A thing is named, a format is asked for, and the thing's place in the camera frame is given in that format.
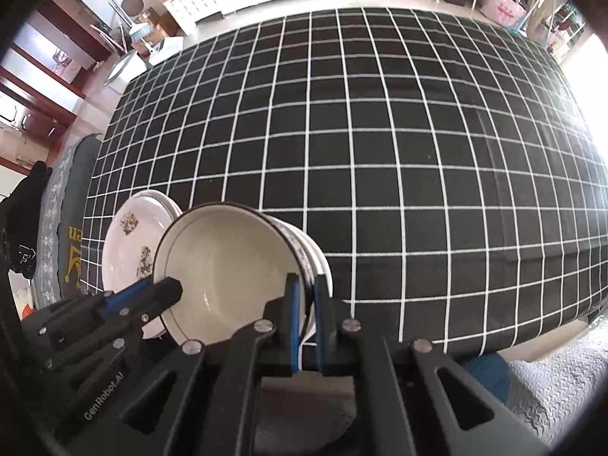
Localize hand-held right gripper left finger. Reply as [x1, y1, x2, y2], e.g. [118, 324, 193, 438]
[62, 273, 307, 456]

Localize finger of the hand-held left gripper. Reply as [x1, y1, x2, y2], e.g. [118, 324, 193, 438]
[119, 277, 185, 328]
[97, 279, 157, 317]

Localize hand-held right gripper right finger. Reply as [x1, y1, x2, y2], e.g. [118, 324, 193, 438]
[313, 275, 561, 456]

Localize white plate brown floral print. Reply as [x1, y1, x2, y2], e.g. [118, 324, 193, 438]
[102, 192, 174, 340]

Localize white bowl dark patterned outside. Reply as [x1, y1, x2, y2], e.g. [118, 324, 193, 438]
[153, 203, 333, 347]

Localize white plate pink flowers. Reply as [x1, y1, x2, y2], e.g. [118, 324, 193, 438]
[138, 190, 184, 220]

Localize grey cloth yellow crown print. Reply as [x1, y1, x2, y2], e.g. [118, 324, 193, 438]
[35, 133, 103, 309]

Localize black garment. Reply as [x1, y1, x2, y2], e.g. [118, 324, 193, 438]
[0, 161, 53, 281]

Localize black white checked tablecloth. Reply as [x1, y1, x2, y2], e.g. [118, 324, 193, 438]
[83, 7, 608, 357]

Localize white plastic basin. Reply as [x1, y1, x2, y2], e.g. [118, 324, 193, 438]
[102, 50, 148, 89]

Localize white dustpan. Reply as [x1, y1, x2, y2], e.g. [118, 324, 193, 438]
[149, 35, 184, 65]

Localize grey quilted blanket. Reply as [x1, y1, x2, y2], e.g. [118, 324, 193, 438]
[503, 323, 608, 456]

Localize pink bag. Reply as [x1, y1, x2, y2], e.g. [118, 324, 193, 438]
[481, 0, 528, 32]

